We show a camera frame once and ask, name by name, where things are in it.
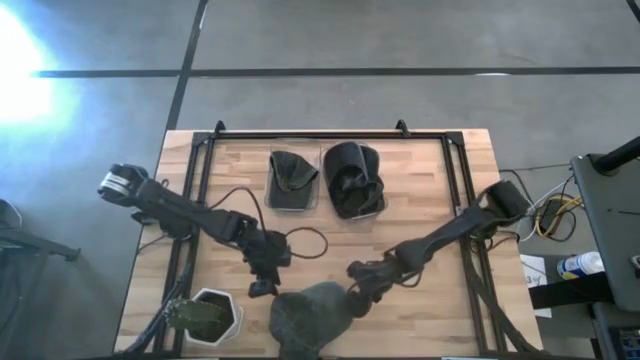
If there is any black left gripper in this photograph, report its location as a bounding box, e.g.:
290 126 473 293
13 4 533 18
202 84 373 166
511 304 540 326
242 229 293 299

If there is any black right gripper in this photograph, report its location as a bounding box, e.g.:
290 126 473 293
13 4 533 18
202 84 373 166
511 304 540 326
346 252 409 319

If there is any dark green cap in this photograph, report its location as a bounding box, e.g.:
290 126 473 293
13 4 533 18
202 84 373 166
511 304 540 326
268 280 354 360

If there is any black brimmed hat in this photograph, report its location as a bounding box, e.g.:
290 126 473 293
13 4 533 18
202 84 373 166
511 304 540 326
322 141 387 220

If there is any white hexagonal plant pot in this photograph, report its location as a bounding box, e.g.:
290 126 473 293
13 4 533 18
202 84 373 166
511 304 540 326
183 287 245 348

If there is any green cactus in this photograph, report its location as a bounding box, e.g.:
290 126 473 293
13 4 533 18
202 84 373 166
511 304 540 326
163 297 227 337

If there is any clear plastic tray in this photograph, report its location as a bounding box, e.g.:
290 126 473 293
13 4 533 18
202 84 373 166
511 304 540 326
321 141 390 222
264 143 322 214

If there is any dark grey cap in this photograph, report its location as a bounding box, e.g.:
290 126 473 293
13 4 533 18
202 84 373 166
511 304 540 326
267 149 320 211

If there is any white paper sheet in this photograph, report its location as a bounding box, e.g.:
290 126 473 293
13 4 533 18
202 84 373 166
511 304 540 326
519 253 553 320

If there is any blue and white can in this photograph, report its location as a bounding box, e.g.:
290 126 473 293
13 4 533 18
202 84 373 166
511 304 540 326
556 250 606 281

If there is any black stand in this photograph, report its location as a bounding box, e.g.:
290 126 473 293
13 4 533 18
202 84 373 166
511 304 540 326
0 198 82 263

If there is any grey cart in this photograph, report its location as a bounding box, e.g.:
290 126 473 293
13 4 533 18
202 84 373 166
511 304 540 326
570 152 640 314

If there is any black pole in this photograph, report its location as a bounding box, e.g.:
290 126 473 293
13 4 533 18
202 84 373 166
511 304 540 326
592 135 640 176

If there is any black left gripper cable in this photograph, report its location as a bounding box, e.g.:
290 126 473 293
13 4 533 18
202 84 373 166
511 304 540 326
208 185 330 261

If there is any black metal table frame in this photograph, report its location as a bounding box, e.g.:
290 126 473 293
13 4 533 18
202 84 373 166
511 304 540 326
122 118 546 357

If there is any white cable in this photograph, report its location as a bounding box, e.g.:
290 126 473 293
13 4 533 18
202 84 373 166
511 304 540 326
518 174 575 244

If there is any yellow cable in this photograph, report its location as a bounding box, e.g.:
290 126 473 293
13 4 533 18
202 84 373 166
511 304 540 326
534 195 585 239

